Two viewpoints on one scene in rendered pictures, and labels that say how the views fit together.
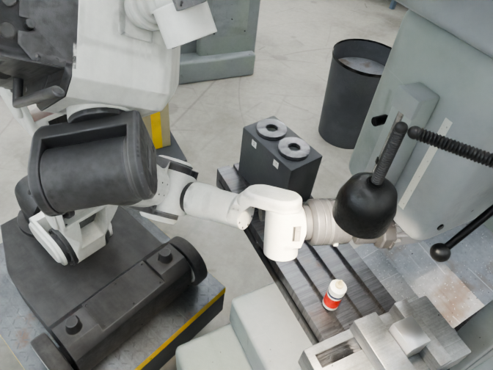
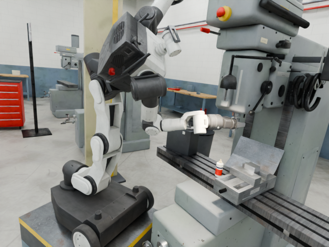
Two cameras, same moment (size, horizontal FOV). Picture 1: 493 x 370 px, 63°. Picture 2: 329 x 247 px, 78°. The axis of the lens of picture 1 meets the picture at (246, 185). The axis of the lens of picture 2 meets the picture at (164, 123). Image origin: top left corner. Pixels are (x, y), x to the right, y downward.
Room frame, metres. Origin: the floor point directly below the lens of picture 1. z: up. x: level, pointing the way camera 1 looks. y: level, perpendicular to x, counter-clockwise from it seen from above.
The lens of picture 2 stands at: (-0.56, 0.22, 1.49)
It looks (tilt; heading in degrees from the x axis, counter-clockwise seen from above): 14 degrees down; 354
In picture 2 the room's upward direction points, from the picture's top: 5 degrees clockwise
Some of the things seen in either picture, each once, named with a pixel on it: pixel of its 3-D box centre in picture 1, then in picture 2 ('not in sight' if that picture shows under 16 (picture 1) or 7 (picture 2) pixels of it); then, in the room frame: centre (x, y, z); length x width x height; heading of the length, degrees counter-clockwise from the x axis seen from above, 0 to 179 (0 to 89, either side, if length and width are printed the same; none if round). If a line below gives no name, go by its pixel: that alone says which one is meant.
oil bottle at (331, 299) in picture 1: (335, 292); (219, 167); (0.52, -0.25, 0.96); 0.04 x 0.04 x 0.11
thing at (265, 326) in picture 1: (335, 327); (221, 194); (0.53, -0.30, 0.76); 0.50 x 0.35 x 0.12; 122
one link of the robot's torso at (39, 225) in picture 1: (72, 227); (91, 179); (0.80, 0.57, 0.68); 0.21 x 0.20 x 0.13; 53
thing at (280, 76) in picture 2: not in sight; (260, 83); (0.63, -0.47, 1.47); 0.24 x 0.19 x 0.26; 32
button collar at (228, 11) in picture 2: not in sight; (224, 13); (0.41, -0.10, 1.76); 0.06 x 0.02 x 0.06; 32
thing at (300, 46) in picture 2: not in sight; (289, 56); (0.80, -0.72, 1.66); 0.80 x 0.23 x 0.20; 122
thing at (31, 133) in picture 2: not in sight; (33, 81); (3.72, 2.43, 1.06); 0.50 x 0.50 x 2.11; 32
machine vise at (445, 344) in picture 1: (386, 353); (246, 179); (0.39, -0.35, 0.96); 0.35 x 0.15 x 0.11; 120
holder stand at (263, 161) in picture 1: (277, 163); (182, 137); (0.91, -0.08, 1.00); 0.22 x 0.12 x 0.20; 42
